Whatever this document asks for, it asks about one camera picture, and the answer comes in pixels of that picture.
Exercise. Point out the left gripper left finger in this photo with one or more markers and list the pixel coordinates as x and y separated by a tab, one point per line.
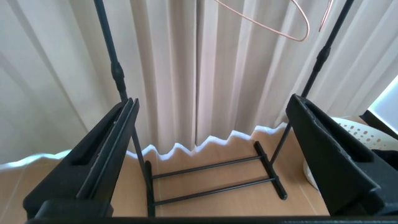
62	186

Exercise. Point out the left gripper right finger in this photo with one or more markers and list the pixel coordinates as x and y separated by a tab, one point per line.
342	174

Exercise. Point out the pink clothes hanger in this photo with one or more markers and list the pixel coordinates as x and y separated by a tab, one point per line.
306	32
325	17

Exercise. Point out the white laundry basket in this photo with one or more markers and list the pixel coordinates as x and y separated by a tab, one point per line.
367	133

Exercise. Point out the black clothes rack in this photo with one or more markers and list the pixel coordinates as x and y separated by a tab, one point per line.
117	71

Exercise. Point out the black garment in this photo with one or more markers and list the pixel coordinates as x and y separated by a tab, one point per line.
387	158

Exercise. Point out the beige curtain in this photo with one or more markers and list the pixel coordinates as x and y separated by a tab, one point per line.
171	77

